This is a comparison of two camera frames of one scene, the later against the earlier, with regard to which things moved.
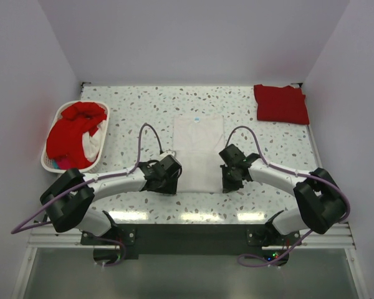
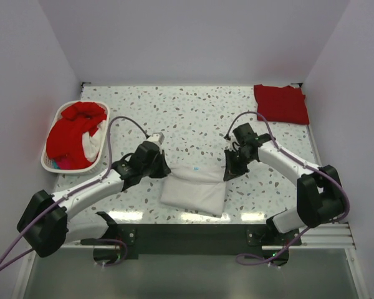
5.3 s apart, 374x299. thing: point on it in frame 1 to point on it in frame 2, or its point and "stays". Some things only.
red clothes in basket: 64,139 stays
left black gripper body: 168,185 to 146,170
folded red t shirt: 285,105 stays
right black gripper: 227,187 to 230,170
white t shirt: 197,141 to 199,189
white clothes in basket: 92,144 stays
